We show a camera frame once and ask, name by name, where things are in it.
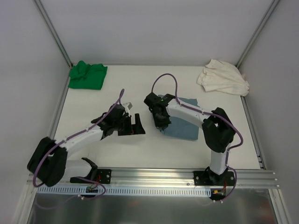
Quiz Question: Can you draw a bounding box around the blue-grey t-shirt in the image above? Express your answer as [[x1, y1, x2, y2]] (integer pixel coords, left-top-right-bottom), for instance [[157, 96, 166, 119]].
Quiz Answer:
[[157, 94, 200, 141]]

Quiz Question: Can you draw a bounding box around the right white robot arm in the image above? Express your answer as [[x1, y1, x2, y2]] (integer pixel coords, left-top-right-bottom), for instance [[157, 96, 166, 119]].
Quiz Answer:
[[144, 93, 236, 186]]

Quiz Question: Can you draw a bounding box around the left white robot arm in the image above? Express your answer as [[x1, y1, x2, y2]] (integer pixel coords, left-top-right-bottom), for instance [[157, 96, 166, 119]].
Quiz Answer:
[[27, 103, 145, 187]]

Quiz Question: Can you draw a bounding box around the green folded t-shirt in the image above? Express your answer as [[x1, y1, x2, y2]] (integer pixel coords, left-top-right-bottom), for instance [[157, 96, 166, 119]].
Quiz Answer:
[[68, 61, 108, 90]]

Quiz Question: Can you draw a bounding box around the cream white t-shirt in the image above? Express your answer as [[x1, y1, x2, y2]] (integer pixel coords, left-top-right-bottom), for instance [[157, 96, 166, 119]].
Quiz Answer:
[[197, 59, 250, 97]]

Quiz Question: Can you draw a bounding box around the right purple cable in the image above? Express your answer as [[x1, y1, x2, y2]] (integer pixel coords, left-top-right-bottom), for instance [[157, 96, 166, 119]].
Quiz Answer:
[[151, 73, 243, 207]]

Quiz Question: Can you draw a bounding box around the aluminium mounting rail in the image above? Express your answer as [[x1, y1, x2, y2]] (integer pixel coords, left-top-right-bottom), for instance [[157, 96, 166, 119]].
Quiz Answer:
[[27, 164, 280, 187]]

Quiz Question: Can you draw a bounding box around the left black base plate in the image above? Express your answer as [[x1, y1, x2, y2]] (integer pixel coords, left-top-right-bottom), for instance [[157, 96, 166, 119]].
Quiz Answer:
[[70, 168, 112, 184]]

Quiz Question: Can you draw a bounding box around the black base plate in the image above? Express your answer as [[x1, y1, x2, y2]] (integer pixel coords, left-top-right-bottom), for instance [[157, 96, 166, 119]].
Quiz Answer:
[[193, 170, 235, 186], [70, 168, 112, 184]]

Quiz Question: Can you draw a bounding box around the white slotted cable duct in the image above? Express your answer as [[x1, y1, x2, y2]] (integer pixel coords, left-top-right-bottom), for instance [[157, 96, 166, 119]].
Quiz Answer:
[[37, 185, 211, 197]]

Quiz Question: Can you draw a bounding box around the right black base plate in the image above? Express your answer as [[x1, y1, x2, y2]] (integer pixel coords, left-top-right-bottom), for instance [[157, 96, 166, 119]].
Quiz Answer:
[[193, 170, 235, 186]]

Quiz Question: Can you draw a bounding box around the left aluminium frame post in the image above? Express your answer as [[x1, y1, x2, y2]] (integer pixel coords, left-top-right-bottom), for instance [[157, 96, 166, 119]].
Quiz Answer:
[[33, 0, 73, 69]]

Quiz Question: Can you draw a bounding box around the aluminium frame post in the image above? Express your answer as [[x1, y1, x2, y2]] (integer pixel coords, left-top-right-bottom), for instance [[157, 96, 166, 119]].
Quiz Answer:
[[235, 0, 281, 69], [33, 0, 73, 69]]

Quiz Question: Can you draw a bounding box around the right aluminium frame post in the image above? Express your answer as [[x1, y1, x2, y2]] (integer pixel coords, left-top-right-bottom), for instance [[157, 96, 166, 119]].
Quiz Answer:
[[235, 0, 281, 69]]

